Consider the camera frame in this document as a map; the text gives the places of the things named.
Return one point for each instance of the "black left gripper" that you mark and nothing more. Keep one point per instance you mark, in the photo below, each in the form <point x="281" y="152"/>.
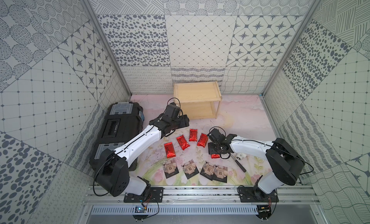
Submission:
<point x="179" y="121"/>

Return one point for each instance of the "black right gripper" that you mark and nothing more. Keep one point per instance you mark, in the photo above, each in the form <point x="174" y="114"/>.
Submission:
<point x="210" y="149"/>

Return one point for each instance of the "red tea bag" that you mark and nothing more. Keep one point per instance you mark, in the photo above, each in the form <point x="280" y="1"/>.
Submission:
<point x="203" y="140"/>
<point x="193" y="135"/>
<point x="182" y="142"/>
<point x="169" y="149"/>
<point x="215" y="156"/>

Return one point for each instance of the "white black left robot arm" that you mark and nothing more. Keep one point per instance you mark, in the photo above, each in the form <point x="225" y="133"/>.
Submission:
<point x="113" y="166"/>

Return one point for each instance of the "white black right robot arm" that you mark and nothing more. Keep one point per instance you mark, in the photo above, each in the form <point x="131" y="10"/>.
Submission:
<point x="285" y="163"/>

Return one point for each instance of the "black tea bag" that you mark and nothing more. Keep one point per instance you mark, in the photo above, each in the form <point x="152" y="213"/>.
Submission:
<point x="190" y="169"/>
<point x="170" y="168"/>
<point x="220" y="173"/>
<point x="207" y="170"/>

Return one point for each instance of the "black tea bag far right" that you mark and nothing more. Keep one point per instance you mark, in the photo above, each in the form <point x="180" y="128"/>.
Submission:
<point x="220" y="173"/>

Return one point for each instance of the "light wooden two-tier shelf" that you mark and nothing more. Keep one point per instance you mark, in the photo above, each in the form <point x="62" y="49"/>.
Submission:
<point x="200" y="100"/>

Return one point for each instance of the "black tea bag far left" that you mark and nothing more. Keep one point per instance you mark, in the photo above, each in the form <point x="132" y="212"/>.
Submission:
<point x="170" y="168"/>

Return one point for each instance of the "black plastic toolbox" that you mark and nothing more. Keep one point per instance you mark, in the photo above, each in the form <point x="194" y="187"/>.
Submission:
<point x="123" y="121"/>

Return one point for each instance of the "black handled claw hammer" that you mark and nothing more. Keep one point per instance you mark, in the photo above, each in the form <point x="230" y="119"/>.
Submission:
<point x="238" y="163"/>

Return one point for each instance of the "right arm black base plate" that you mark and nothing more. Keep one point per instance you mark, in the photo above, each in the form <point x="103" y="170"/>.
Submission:
<point x="255" y="195"/>

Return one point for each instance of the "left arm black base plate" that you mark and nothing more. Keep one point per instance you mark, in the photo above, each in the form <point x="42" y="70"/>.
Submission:
<point x="154" y="194"/>

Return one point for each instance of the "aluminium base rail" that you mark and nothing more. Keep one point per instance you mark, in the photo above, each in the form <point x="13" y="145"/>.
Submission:
<point x="202" y="195"/>

